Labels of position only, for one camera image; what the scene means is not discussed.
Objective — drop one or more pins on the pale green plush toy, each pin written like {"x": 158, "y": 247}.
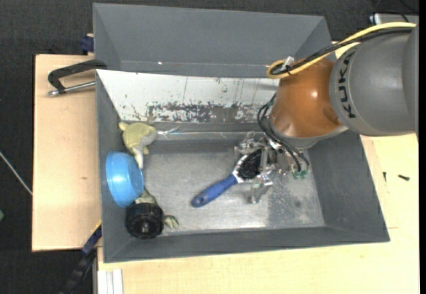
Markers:
{"x": 136, "y": 138}

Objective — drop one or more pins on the grey metal bin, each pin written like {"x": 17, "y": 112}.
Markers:
{"x": 213, "y": 40}

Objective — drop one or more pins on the pale wood board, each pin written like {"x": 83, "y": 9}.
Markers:
{"x": 63, "y": 159}

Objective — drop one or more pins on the black round ribbed knob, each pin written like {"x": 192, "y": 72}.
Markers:
{"x": 144, "y": 221}

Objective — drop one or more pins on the small black screw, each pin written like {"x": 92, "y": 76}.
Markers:
{"x": 404, "y": 178}

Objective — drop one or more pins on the green toy animal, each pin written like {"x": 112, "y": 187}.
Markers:
{"x": 171, "y": 220}

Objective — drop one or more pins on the blue plastic bowl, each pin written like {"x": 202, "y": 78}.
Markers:
{"x": 123, "y": 179}

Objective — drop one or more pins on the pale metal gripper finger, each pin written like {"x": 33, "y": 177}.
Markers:
{"x": 259, "y": 189}
{"x": 263, "y": 163}

